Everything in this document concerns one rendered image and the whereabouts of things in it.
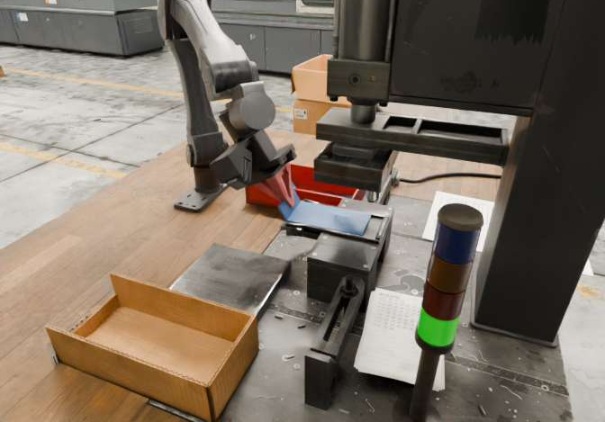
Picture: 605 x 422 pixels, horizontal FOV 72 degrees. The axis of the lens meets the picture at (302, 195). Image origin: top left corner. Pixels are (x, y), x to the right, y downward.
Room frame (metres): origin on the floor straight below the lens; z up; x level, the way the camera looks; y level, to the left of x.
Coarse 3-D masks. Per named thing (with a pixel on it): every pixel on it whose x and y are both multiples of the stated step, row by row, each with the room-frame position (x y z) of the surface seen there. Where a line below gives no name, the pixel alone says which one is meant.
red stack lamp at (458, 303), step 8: (424, 288) 0.32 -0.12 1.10; (432, 288) 0.30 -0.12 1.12; (424, 296) 0.31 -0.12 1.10; (432, 296) 0.30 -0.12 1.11; (440, 296) 0.30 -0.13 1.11; (448, 296) 0.29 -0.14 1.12; (456, 296) 0.29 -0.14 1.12; (464, 296) 0.30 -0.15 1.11; (424, 304) 0.31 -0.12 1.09; (432, 304) 0.30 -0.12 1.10; (440, 304) 0.30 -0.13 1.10; (448, 304) 0.29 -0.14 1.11; (456, 304) 0.30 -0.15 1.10; (432, 312) 0.30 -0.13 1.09; (440, 312) 0.29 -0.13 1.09; (448, 312) 0.29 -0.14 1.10; (456, 312) 0.30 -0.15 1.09
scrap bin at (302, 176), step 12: (300, 168) 0.91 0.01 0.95; (312, 168) 0.90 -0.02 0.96; (300, 180) 0.91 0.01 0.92; (312, 180) 0.90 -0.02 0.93; (252, 192) 0.83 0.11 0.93; (300, 192) 0.79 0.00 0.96; (312, 192) 0.78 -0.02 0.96; (324, 192) 0.88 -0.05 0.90; (336, 192) 0.88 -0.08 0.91; (348, 192) 0.87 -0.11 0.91; (360, 192) 0.81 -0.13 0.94; (264, 204) 0.82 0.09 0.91; (276, 204) 0.81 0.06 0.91; (336, 204) 0.76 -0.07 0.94
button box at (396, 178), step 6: (396, 168) 0.95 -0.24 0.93; (396, 174) 0.94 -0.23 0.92; (438, 174) 0.97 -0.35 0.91; (444, 174) 0.97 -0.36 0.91; (450, 174) 0.97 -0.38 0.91; (456, 174) 0.97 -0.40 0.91; (462, 174) 0.97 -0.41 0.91; (468, 174) 0.97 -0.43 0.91; (474, 174) 0.97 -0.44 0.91; (480, 174) 0.97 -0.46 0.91; (486, 174) 0.97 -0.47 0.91; (396, 180) 0.92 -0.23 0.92; (402, 180) 0.92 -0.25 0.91; (408, 180) 0.92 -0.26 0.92; (414, 180) 0.92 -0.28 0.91; (420, 180) 0.93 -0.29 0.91
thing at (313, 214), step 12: (300, 204) 0.67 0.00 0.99; (312, 204) 0.67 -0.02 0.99; (288, 216) 0.63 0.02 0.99; (300, 216) 0.63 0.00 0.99; (312, 216) 0.63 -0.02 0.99; (324, 216) 0.63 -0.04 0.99; (348, 216) 0.63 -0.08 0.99; (360, 216) 0.63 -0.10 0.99; (324, 228) 0.60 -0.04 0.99; (336, 228) 0.60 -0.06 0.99; (348, 228) 0.60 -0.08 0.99; (360, 228) 0.60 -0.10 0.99
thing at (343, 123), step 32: (320, 128) 0.58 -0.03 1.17; (352, 128) 0.56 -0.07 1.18; (384, 128) 0.58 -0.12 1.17; (416, 128) 0.56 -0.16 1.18; (448, 128) 0.59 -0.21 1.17; (480, 128) 0.57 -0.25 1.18; (320, 160) 0.54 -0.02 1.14; (352, 160) 0.54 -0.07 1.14; (384, 160) 0.54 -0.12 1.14; (480, 160) 0.50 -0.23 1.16
